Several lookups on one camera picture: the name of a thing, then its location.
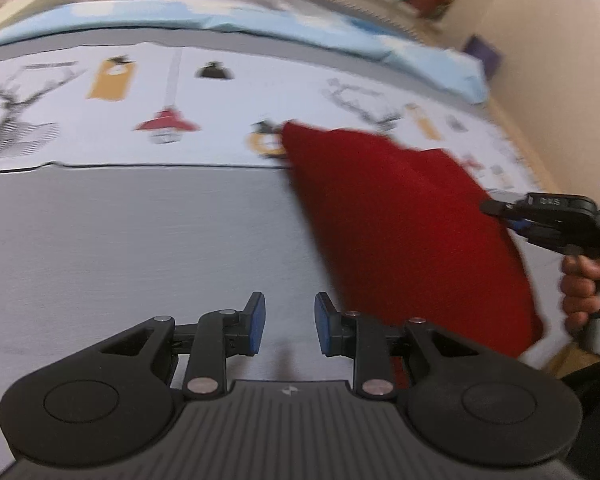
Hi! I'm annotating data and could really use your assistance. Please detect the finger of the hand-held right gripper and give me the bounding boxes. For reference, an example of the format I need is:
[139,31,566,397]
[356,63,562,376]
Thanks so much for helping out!
[480,198,528,218]
[504,216,572,255]

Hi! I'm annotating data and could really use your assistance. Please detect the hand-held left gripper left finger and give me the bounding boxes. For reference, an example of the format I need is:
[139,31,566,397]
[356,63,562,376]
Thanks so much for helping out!
[101,291,267,400]

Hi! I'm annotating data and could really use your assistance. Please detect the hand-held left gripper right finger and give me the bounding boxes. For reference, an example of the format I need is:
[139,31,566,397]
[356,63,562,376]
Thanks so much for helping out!
[314,292,482,399]

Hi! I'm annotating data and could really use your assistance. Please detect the dark red garment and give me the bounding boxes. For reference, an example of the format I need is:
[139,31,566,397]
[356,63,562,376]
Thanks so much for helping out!
[280,120,547,359]

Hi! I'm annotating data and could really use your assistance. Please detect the person's right hand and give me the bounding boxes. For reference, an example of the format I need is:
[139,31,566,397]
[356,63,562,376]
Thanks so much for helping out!
[560,254,600,333]

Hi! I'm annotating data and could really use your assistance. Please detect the purple box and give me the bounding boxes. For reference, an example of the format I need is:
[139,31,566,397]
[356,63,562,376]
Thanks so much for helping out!
[463,34,504,82]

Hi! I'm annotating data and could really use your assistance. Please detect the light blue pillow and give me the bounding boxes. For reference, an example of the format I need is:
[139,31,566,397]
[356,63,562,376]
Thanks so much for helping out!
[0,0,489,106]

